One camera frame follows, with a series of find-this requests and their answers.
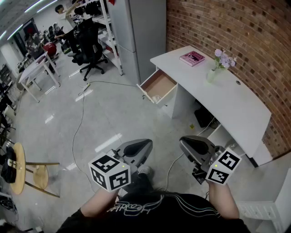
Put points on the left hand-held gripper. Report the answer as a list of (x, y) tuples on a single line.
[(109, 167)]

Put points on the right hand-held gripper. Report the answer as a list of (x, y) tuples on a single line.
[(224, 166)]

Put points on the white wooden drawer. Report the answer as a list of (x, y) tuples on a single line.
[(159, 85)]

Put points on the person's right forearm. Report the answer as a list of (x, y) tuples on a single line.
[(221, 200)]

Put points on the person's left forearm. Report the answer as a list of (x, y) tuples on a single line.
[(100, 202)]

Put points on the person's grey shoe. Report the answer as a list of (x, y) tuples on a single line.
[(146, 170)]

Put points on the person's black trousers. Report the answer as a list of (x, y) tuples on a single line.
[(142, 184)]

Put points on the small yellow floor object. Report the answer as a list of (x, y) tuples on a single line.
[(192, 126)]

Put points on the black box under desk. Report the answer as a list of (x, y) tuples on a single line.
[(203, 117)]

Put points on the white low cabinet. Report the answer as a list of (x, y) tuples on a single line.
[(279, 204)]

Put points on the person's black printed t-shirt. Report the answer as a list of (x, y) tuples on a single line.
[(159, 218)]

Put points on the white desk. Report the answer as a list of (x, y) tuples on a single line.
[(204, 91)]

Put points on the white power strip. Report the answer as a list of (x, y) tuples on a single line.
[(86, 86)]

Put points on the round wooden stool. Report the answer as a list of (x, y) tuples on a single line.
[(19, 166)]

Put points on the pale glass vase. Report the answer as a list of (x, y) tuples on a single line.
[(212, 76)]

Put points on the black bag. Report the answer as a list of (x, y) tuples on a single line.
[(8, 166)]

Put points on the pink book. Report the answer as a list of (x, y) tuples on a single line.
[(192, 58)]

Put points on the black office chair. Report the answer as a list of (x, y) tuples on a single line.
[(87, 45)]

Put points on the white table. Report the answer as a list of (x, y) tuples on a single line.
[(34, 68)]

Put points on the white metal shelf rack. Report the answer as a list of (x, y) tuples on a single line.
[(109, 38)]

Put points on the red round object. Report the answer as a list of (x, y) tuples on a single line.
[(50, 48)]

